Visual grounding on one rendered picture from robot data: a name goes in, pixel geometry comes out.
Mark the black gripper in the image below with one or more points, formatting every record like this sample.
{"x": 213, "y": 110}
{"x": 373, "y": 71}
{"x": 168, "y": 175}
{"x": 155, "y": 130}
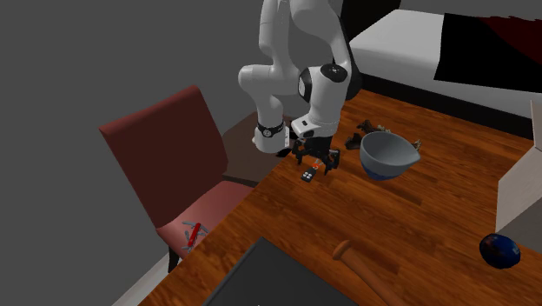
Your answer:
{"x": 315, "y": 146}

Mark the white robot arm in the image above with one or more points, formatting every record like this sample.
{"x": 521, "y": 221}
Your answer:
{"x": 326, "y": 97}

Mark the black remote with orange tip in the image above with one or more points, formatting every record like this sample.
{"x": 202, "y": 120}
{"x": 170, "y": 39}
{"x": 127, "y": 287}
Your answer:
{"x": 309, "y": 174}

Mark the dark brown figure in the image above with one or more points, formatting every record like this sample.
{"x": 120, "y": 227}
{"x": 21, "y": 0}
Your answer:
{"x": 355, "y": 140}

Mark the grey and blue bowl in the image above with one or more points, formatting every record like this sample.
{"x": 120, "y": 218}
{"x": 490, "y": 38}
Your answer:
{"x": 387, "y": 154}

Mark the dark brown robot stand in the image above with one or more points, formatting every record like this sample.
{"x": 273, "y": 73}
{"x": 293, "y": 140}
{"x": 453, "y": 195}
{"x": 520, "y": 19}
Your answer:
{"x": 243, "y": 148}

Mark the dark grey flat slab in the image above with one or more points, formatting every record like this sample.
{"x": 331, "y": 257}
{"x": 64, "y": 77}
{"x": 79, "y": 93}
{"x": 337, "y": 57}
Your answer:
{"x": 275, "y": 279}

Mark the white bed with black blanket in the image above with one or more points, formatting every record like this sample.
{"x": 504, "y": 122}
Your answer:
{"x": 402, "y": 51}

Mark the red pocket knife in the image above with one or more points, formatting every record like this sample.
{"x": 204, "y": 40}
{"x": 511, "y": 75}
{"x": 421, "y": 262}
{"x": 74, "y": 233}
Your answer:
{"x": 194, "y": 235}

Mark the red chair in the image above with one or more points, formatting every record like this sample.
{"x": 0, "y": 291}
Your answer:
{"x": 169, "y": 156}

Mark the dark blue ball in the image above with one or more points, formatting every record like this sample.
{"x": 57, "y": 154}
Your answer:
{"x": 499, "y": 251}

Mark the white box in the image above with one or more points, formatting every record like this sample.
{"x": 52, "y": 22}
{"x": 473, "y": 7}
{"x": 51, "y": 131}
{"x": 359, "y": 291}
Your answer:
{"x": 521, "y": 186}

